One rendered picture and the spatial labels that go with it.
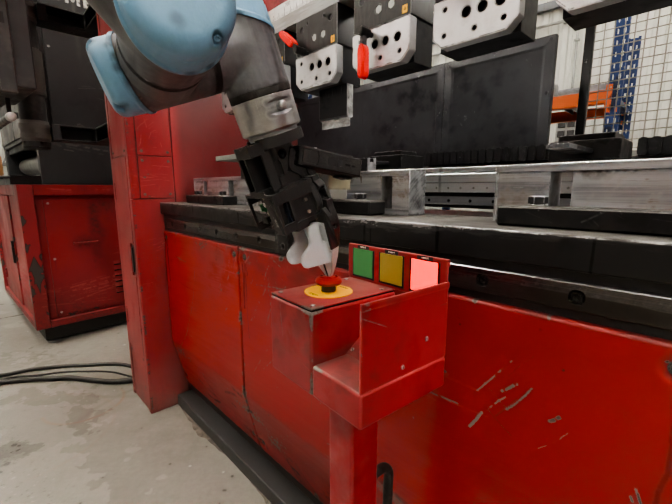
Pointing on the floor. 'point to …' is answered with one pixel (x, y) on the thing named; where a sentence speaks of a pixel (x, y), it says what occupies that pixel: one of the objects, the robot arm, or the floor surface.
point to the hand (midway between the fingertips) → (330, 265)
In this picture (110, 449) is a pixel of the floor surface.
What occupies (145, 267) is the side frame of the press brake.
